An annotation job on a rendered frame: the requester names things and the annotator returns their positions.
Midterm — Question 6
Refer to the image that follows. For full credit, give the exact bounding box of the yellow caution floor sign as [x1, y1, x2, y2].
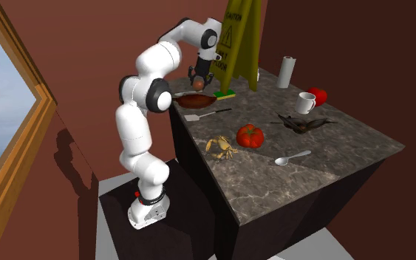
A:
[208, 0, 263, 93]

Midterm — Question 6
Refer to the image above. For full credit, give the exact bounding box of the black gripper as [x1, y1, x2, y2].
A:
[188, 56, 215, 88]

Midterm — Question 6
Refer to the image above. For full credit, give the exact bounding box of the white spatula with black handle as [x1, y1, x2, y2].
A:
[184, 108, 233, 123]

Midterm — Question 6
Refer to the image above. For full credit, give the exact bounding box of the dark robot stand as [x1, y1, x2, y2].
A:
[98, 158, 216, 260]

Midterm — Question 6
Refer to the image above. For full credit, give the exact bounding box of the red apple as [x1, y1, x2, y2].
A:
[307, 86, 329, 107]

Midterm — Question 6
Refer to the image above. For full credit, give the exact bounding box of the yellow crab figure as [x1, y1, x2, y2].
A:
[205, 135, 239, 161]

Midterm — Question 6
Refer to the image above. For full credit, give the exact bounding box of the white mug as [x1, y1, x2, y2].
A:
[294, 92, 317, 115]

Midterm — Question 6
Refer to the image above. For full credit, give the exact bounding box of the silver spoon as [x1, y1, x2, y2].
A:
[273, 149, 313, 167]

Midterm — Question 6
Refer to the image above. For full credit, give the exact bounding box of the dark spiky figure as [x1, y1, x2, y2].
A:
[270, 112, 338, 135]

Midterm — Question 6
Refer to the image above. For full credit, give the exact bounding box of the green and yellow sponge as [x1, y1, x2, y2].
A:
[213, 89, 237, 101]

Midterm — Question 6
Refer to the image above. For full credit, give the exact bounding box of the white paper towel roll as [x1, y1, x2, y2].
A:
[276, 55, 298, 89]

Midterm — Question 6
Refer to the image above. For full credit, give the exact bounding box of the large red tomato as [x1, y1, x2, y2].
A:
[236, 123, 265, 150]

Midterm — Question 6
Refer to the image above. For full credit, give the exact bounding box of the brown shallow pan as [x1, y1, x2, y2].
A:
[172, 92, 218, 110]

